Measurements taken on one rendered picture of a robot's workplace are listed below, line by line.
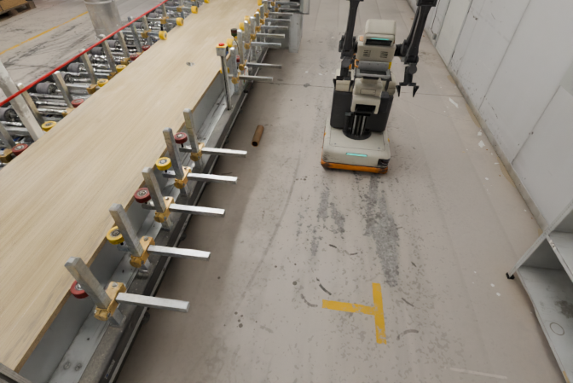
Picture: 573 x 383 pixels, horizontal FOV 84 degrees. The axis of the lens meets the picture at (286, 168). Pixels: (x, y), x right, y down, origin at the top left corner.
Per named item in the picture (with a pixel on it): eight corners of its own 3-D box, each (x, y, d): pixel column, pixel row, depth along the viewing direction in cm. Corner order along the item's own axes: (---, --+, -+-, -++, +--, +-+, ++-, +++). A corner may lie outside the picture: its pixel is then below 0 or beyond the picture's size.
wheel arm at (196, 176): (237, 182, 185) (236, 176, 182) (236, 186, 182) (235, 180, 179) (165, 174, 189) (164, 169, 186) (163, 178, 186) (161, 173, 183)
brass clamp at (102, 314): (128, 289, 132) (124, 282, 129) (110, 322, 122) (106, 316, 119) (113, 287, 132) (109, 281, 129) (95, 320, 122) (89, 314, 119)
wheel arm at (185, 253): (211, 256, 148) (210, 251, 145) (209, 263, 145) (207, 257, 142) (122, 245, 152) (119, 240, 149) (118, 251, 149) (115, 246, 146)
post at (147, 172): (175, 232, 175) (151, 165, 144) (172, 237, 173) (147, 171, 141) (169, 231, 176) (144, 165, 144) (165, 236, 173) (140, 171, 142)
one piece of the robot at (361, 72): (351, 83, 259) (355, 56, 245) (385, 85, 256) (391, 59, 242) (351, 92, 247) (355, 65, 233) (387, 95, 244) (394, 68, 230)
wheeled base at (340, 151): (324, 130, 358) (326, 110, 342) (382, 136, 351) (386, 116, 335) (320, 169, 308) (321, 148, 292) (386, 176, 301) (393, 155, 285)
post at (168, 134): (189, 194, 191) (171, 126, 159) (187, 198, 188) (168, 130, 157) (183, 193, 191) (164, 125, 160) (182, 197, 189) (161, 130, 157)
